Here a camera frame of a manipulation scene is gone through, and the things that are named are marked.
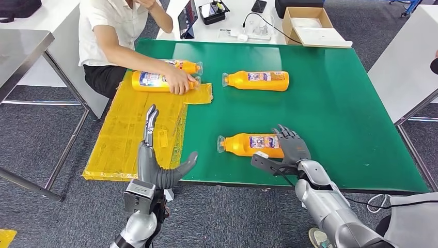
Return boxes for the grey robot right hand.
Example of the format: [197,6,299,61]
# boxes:
[272,124,312,166]

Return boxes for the person's right hand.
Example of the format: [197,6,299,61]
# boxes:
[164,65,199,96]

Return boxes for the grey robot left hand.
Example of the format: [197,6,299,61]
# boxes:
[137,104,199,190]

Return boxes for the orange detergent bottle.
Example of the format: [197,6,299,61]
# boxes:
[131,70,202,93]
[217,132,286,159]
[160,58,204,76]
[222,70,290,92]

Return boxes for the black tablet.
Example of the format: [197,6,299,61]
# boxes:
[177,0,199,40]

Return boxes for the yellow taped cardboard sheet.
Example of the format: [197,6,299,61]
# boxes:
[82,70,214,182]

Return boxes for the person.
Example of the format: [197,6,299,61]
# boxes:
[374,191,438,248]
[79,0,200,100]

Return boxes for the white desk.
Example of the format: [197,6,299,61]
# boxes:
[0,0,110,120]
[155,0,288,46]
[368,5,438,192]

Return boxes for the green table mat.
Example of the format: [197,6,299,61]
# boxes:
[135,38,430,194]

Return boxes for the black charger tray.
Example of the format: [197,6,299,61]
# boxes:
[198,0,230,26]

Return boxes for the person's foot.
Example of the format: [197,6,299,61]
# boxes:
[308,227,335,248]

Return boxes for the clear white power strip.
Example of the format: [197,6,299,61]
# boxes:
[244,13,275,42]

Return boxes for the black smartphone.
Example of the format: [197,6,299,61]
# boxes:
[251,0,268,14]

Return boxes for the white foam sheet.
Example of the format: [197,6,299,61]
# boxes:
[294,27,353,49]

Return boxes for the brown cardboard box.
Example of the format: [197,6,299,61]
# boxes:
[282,7,353,49]

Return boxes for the black bag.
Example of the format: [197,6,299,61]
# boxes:
[0,0,42,24]

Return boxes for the grey steel table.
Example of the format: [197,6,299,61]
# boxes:
[0,30,90,203]

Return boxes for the black case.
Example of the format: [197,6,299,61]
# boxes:
[274,0,325,20]

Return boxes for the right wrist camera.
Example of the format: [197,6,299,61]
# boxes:
[251,150,299,177]

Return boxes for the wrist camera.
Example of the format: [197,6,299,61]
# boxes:
[123,178,157,215]
[251,150,299,177]

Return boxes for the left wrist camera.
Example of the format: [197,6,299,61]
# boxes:
[123,178,157,215]

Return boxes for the white cable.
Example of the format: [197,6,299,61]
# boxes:
[366,194,392,214]

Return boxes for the black cable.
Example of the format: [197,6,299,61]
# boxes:
[345,196,438,210]
[242,12,304,46]

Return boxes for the blue steel frame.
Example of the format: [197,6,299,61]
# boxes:
[388,0,424,19]

